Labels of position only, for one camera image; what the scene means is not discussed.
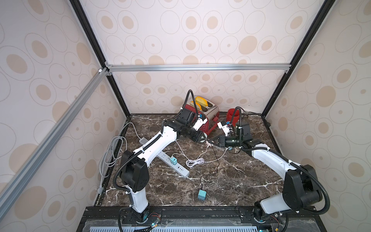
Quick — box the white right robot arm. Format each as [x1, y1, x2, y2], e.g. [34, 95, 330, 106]
[207, 120, 330, 222]

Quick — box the yellow toast slice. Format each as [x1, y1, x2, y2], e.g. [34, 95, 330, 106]
[189, 101, 202, 110]
[195, 96, 208, 107]

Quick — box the toaster black power cord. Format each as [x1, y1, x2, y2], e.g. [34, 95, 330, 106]
[240, 106, 261, 117]

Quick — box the red plastic cup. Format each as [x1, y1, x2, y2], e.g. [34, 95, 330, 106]
[226, 109, 241, 126]

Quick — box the grey power strip cord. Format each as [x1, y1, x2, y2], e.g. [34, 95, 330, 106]
[97, 121, 143, 195]

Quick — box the yellow toast slice front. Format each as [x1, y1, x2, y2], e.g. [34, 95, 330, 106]
[189, 101, 202, 110]

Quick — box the white power strip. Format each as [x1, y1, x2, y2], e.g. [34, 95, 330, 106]
[134, 134, 189, 178]

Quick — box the teal charger with black cable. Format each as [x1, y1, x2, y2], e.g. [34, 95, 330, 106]
[198, 145, 220, 201]

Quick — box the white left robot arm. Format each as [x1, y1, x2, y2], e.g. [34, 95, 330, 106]
[113, 90, 208, 214]

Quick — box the red polka dot toaster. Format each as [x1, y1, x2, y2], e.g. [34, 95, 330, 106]
[181, 97, 220, 136]

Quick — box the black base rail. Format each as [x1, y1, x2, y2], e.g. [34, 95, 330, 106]
[77, 206, 326, 232]

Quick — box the yellow toast slice back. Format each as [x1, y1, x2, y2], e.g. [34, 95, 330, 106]
[195, 96, 208, 107]

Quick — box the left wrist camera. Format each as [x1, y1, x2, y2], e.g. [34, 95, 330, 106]
[192, 118, 208, 131]

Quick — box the teal charger with white cable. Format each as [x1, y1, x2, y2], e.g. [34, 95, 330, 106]
[170, 143, 208, 168]

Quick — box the teal charger plug white cable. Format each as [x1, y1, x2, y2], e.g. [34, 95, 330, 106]
[173, 140, 230, 169]

